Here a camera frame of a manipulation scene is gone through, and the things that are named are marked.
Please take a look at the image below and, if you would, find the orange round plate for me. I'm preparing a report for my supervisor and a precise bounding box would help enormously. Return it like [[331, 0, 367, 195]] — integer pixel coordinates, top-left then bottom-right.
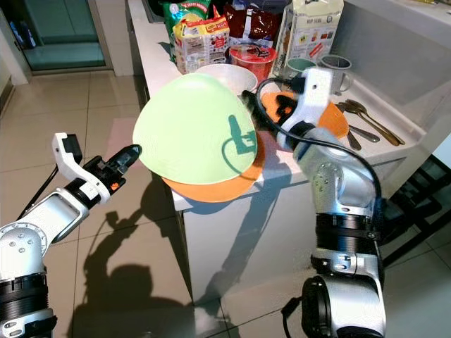
[[161, 134, 267, 204], [261, 90, 351, 140]]

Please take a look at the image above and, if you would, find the bronze spoon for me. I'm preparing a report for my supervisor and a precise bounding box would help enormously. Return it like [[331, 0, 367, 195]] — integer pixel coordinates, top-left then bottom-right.
[[336, 102, 371, 131], [345, 99, 407, 147]]

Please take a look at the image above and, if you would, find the white kitchen counter cabinet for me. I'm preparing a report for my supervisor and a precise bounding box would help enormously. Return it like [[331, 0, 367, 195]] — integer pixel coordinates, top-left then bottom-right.
[[127, 0, 451, 305]]

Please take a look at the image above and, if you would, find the white printed carton box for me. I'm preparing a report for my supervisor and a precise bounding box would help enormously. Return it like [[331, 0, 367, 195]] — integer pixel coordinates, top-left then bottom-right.
[[275, 0, 345, 68]]

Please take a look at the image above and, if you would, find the glass door with grey frame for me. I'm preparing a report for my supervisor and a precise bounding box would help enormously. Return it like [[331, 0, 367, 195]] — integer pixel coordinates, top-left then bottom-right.
[[18, 0, 115, 73]]

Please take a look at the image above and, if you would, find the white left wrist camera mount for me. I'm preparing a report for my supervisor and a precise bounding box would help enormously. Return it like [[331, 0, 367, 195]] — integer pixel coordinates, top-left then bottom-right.
[[52, 132, 113, 206]]

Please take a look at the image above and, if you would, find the red instant noodle cup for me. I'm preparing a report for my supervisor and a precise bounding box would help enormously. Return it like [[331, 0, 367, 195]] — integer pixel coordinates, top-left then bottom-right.
[[229, 44, 279, 82]]

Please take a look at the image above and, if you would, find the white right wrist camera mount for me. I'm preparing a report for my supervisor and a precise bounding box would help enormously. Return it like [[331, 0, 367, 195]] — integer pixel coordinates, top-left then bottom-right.
[[278, 66, 334, 152]]

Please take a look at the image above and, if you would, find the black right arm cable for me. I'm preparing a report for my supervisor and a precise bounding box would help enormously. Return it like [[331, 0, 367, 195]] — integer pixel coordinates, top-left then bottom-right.
[[256, 76, 385, 212]]

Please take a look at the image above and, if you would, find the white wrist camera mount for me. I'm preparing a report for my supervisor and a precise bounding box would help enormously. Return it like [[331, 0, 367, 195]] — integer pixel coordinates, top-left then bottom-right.
[[52, 132, 113, 206], [278, 66, 334, 152]]

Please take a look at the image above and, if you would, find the dark wooden chair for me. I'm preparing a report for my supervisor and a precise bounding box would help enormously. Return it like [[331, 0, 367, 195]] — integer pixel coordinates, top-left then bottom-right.
[[384, 155, 451, 270]]

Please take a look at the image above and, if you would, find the grey mug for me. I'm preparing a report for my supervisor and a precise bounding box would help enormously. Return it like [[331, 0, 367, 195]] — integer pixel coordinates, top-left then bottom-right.
[[319, 54, 354, 96]]

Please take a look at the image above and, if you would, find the green mug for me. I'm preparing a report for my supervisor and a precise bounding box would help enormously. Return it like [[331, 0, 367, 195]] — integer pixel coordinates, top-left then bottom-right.
[[284, 56, 319, 80]]

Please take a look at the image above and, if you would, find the silver spoon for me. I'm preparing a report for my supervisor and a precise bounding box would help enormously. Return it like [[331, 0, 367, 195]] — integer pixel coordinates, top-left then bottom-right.
[[349, 125, 383, 144]]

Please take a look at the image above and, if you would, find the yellow red noodle pack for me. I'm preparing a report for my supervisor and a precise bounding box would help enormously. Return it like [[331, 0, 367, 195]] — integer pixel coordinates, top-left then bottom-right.
[[173, 15, 230, 75]]

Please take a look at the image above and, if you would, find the green snack bag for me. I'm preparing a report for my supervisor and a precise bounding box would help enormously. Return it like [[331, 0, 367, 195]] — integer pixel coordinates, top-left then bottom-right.
[[162, 0, 212, 40]]

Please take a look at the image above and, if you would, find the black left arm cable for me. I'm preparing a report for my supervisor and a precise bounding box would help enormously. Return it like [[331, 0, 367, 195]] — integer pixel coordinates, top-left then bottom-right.
[[18, 168, 60, 220]]

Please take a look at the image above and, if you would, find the light green round plate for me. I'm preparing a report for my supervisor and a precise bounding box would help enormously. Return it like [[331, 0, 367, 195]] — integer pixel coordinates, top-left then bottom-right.
[[132, 73, 259, 186]]

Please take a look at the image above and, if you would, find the black waist cable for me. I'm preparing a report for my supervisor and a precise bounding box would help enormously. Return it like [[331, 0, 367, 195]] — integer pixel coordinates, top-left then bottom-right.
[[280, 296, 308, 326]]

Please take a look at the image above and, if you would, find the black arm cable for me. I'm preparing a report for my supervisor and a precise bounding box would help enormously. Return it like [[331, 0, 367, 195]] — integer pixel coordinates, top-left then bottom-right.
[[256, 76, 385, 212], [18, 168, 60, 220]]

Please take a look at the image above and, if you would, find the white bowl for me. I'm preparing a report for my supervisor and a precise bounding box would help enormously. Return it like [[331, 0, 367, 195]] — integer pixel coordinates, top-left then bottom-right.
[[196, 63, 259, 96]]

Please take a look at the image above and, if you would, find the dark red snack bag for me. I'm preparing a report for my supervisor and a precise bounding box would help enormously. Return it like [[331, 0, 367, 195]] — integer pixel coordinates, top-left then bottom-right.
[[224, 4, 287, 47]]

